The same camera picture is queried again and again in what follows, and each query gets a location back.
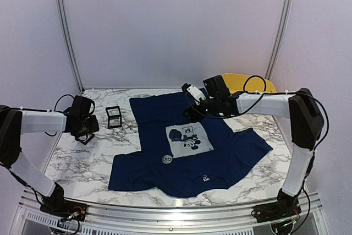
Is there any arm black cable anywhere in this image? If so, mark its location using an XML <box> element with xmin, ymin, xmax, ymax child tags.
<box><xmin>186</xmin><ymin>74</ymin><xmax>329</xmax><ymax>159</ymax></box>
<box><xmin>16</xmin><ymin>94</ymin><xmax>96</xmax><ymax>138</ymax></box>

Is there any black case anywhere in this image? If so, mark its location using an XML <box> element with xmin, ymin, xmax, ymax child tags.
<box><xmin>75</xmin><ymin>133</ymin><xmax>95</xmax><ymax>145</ymax></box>
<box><xmin>105</xmin><ymin>106</ymin><xmax>122</xmax><ymax>129</ymax></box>

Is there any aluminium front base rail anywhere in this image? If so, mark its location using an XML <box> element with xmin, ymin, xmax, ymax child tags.
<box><xmin>9</xmin><ymin>190</ymin><xmax>330</xmax><ymax>234</ymax></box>

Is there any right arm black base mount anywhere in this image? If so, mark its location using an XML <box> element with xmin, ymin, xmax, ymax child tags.
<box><xmin>251</xmin><ymin>189</ymin><xmax>302</xmax><ymax>223</ymax></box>

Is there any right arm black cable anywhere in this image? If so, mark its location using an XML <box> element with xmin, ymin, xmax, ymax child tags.
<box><xmin>186</xmin><ymin>74</ymin><xmax>329</xmax><ymax>159</ymax></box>

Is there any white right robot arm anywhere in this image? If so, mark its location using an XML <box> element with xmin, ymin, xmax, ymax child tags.
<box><xmin>181</xmin><ymin>75</ymin><xmax>329</xmax><ymax>222</ymax></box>

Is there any aluminium left corner post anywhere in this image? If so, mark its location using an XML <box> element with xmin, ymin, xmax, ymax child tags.
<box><xmin>56</xmin><ymin>0</ymin><xmax>85</xmax><ymax>94</ymax></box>

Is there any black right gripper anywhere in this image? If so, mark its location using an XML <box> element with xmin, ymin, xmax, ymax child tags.
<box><xmin>182</xmin><ymin>95</ymin><xmax>220</xmax><ymax>123</ymax></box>

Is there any round blue brooch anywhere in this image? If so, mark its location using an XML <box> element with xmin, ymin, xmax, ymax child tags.
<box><xmin>161</xmin><ymin>155</ymin><xmax>173</xmax><ymax>164</ymax></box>

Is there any navy blue printed t-shirt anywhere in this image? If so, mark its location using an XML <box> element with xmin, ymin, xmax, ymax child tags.
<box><xmin>108</xmin><ymin>92</ymin><xmax>271</xmax><ymax>198</ymax></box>

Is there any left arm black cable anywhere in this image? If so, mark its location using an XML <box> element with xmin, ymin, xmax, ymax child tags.
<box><xmin>16</xmin><ymin>94</ymin><xmax>96</xmax><ymax>138</ymax></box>

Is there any aluminium corner post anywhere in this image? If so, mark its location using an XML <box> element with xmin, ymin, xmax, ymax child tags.
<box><xmin>56</xmin><ymin>0</ymin><xmax>85</xmax><ymax>94</ymax></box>
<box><xmin>265</xmin><ymin>0</ymin><xmax>293</xmax><ymax>80</ymax></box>

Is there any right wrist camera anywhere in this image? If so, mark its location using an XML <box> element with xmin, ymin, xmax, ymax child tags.
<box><xmin>181</xmin><ymin>83</ymin><xmax>206</xmax><ymax>105</ymax></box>

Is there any aluminium right corner post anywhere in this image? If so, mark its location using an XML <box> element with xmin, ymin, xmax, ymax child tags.
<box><xmin>265</xmin><ymin>0</ymin><xmax>293</xmax><ymax>80</ymax></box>

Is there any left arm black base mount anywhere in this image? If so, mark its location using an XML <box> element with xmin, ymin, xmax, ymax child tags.
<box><xmin>40</xmin><ymin>183</ymin><xmax>87</xmax><ymax>221</ymax></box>

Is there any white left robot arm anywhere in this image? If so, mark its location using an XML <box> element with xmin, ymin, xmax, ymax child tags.
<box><xmin>1</xmin><ymin>95</ymin><xmax>99</xmax><ymax>216</ymax></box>

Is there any yellow plastic basket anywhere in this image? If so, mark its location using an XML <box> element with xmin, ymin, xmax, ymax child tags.
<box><xmin>222</xmin><ymin>73</ymin><xmax>277</xmax><ymax>94</ymax></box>

